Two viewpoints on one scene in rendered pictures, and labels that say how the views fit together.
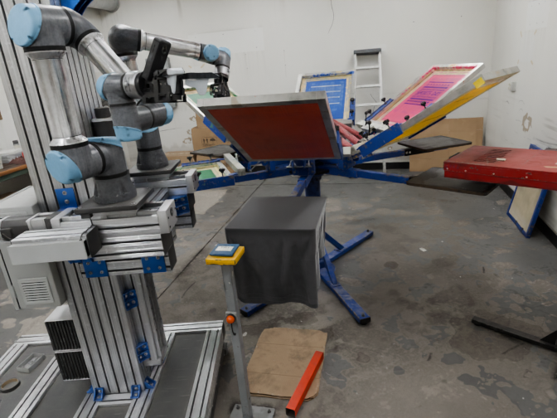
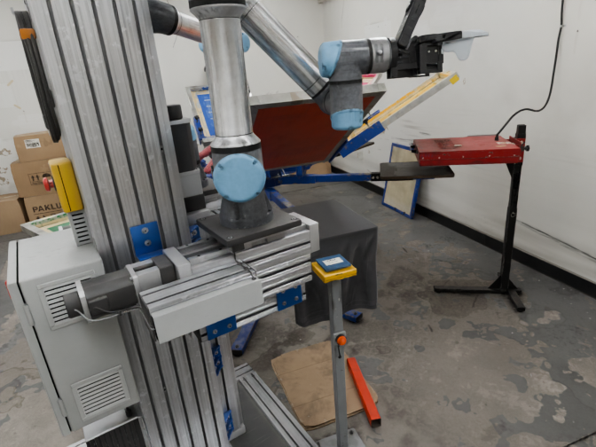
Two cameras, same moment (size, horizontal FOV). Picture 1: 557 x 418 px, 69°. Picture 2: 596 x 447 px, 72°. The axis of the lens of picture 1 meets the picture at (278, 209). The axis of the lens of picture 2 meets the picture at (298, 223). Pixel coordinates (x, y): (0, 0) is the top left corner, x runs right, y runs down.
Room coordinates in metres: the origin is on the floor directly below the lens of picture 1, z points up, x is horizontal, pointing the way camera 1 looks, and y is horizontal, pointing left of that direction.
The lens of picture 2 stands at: (0.48, 1.07, 1.65)
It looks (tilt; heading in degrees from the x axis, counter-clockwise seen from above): 21 degrees down; 327
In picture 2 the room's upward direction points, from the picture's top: 5 degrees counter-clockwise
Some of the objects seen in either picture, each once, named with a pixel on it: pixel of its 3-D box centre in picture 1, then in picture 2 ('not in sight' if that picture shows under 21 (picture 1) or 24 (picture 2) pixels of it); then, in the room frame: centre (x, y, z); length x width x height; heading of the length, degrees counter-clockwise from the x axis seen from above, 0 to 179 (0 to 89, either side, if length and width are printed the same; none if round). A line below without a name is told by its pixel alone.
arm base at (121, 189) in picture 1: (113, 184); (245, 202); (1.47, 0.60, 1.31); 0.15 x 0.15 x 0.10
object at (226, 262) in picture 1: (238, 345); (338, 369); (1.56, 0.24, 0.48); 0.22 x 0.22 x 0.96; 75
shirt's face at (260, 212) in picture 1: (279, 211); (313, 219); (2.02, 0.00, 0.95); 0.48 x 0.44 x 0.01; 165
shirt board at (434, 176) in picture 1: (389, 176); (348, 176); (2.63, -0.76, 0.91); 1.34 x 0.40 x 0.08; 45
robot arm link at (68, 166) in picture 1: (58, 99); (227, 79); (1.35, 0.66, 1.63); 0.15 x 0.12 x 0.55; 153
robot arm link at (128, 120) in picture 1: (130, 120); (344, 104); (1.25, 0.42, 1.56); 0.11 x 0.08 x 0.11; 153
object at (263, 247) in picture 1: (272, 268); (334, 278); (1.80, 0.05, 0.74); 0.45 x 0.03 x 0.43; 75
